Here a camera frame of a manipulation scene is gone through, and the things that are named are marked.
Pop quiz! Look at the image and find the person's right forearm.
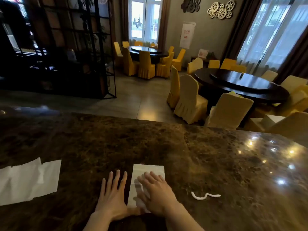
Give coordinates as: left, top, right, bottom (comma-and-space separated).
165, 201, 205, 231

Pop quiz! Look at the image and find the twisted white paper strip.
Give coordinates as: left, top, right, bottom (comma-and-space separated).
191, 191, 221, 201

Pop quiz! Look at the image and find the white framed glass door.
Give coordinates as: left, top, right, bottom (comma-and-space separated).
128, 0, 163, 44

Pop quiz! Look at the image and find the white paper napkin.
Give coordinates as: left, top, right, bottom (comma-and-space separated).
127, 164, 165, 213

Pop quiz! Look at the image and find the dark wooden side table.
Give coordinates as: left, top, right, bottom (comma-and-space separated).
191, 55, 218, 68

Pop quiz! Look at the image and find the white wall poster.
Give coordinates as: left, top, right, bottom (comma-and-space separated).
179, 22, 196, 49

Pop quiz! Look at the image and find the person's right hand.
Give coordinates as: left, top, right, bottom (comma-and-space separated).
135, 171, 180, 217

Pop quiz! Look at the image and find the round dark dining table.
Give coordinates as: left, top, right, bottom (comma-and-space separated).
193, 68, 290, 104
129, 46, 169, 64

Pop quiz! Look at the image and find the group of yellow covered chairs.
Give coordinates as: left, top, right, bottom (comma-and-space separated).
113, 41, 186, 80
166, 57, 308, 143

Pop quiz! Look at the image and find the brown curtain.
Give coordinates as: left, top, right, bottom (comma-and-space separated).
157, 0, 172, 50
274, 25, 308, 85
221, 0, 264, 62

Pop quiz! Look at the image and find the dark gear wall decoration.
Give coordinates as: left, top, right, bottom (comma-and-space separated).
181, 0, 201, 14

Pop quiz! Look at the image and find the person's left forearm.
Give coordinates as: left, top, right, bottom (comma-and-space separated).
83, 211, 114, 231

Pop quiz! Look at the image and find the person's left hand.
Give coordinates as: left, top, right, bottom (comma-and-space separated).
95, 169, 145, 222

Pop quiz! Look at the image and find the white sheer curtain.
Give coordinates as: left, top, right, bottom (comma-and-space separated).
237, 0, 308, 74

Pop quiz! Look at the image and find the golden gear wall decoration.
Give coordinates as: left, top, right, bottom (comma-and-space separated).
207, 0, 236, 20

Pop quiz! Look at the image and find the black metal shelf divider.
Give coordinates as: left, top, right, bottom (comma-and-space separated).
23, 0, 117, 100

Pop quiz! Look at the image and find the dark round turntable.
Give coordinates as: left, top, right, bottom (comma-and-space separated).
210, 69, 278, 91
130, 46, 158, 53

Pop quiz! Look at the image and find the crumpled white paper sheet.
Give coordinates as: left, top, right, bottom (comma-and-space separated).
0, 157, 62, 207

